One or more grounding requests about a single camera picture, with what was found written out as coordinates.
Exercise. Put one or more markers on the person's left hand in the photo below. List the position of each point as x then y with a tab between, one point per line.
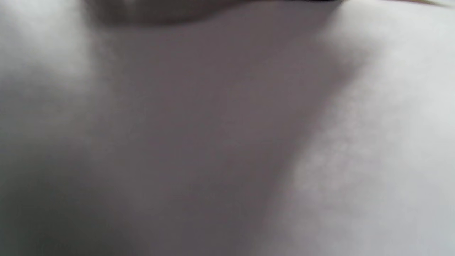
199	9

